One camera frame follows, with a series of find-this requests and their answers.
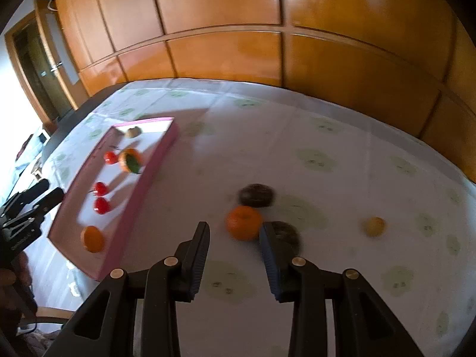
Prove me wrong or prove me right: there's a small orange tangerine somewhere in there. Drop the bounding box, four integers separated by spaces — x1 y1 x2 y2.
81 226 106 253

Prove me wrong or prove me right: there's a red tomato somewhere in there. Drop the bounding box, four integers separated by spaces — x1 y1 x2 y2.
92 181 109 198
93 198 111 215

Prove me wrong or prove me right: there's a small red apple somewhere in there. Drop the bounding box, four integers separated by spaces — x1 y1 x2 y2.
103 151 119 165

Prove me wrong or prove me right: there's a large orange with leaf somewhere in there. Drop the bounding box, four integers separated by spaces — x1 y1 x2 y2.
119 148 142 174

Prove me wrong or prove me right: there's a tan small fruit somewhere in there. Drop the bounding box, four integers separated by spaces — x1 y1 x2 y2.
124 126 142 139

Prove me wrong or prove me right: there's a person's left hand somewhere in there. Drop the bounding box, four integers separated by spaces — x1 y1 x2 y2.
0 251 32 310

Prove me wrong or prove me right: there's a pink white shallow box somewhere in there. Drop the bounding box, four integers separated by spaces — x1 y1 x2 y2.
48 117 179 281

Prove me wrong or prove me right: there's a wooden chair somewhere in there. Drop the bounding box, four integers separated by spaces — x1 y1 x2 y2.
19 307 75 327

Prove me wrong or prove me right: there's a small yellow fruit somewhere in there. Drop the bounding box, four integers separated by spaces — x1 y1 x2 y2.
363 216 386 238

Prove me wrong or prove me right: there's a dark brown kiwi fruit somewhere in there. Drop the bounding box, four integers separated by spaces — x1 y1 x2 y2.
271 221 301 256

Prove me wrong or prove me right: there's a white cloud-print tablecloth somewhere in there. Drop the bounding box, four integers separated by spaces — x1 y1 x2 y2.
42 79 475 356

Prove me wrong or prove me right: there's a wooden door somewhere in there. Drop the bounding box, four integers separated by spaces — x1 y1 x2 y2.
5 11 73 133

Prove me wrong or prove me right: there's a medium orange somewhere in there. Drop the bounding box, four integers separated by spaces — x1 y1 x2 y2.
226 206 263 242

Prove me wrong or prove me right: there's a dark avocado fruit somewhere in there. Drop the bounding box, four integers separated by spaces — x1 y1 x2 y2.
238 184 275 209

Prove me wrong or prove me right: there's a wooden wardrobe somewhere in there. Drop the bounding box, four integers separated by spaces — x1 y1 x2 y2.
56 0 475 179

